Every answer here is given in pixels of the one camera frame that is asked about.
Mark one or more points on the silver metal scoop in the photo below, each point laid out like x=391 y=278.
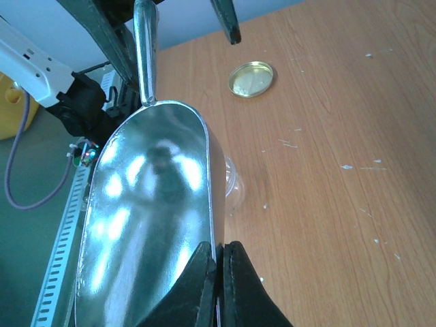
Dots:
x=157 y=192

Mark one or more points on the light blue slotted cable duct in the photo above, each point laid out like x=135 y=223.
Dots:
x=50 y=293

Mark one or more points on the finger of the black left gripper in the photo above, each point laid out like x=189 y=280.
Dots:
x=104 y=20
x=226 y=14

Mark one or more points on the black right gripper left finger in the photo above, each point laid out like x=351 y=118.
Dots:
x=191 y=300

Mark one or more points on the gold metal jar lid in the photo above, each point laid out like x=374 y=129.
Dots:
x=251 y=79

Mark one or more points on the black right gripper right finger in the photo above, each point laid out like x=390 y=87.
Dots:
x=245 y=301

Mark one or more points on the yellow plastic object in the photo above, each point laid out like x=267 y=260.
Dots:
x=11 y=108

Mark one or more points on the clear plastic jar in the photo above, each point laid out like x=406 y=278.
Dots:
x=234 y=188

